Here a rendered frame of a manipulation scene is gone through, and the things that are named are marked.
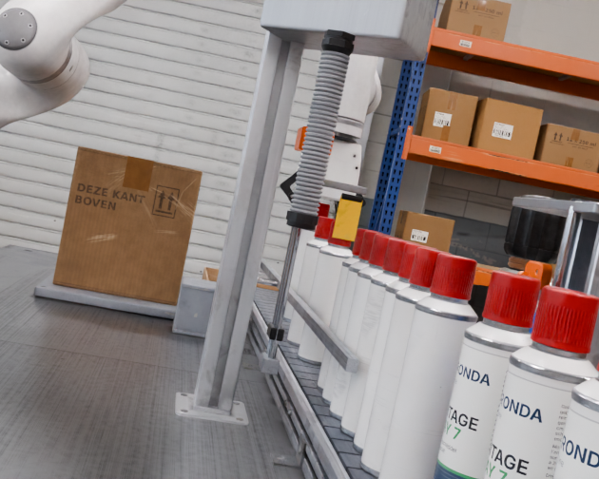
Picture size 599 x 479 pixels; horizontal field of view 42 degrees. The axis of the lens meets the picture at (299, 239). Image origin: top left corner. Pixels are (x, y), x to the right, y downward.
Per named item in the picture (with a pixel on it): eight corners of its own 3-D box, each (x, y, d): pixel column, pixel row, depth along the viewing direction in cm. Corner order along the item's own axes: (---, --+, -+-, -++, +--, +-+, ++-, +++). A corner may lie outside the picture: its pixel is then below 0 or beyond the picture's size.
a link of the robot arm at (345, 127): (317, 111, 124) (312, 129, 124) (369, 124, 126) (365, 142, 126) (308, 115, 132) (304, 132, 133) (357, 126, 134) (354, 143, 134)
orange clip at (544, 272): (550, 292, 63) (555, 265, 62) (527, 288, 62) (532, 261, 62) (532, 287, 66) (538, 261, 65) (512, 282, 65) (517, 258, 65)
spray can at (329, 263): (335, 368, 110) (364, 226, 109) (299, 362, 109) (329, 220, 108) (328, 359, 115) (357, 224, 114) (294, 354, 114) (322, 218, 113)
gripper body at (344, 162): (310, 124, 125) (296, 191, 125) (371, 137, 126) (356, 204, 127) (303, 126, 132) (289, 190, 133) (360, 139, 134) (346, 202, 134)
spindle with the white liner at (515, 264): (542, 410, 110) (588, 203, 108) (483, 400, 109) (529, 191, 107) (515, 392, 119) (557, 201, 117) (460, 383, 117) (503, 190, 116)
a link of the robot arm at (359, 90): (325, 120, 135) (307, 110, 127) (341, 45, 135) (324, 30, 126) (371, 127, 132) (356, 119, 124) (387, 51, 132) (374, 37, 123)
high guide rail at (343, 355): (355, 373, 76) (357, 359, 76) (343, 371, 76) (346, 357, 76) (256, 258, 182) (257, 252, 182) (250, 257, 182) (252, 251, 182)
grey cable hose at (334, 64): (318, 232, 82) (359, 34, 80) (286, 225, 81) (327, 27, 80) (313, 230, 85) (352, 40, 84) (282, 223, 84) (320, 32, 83)
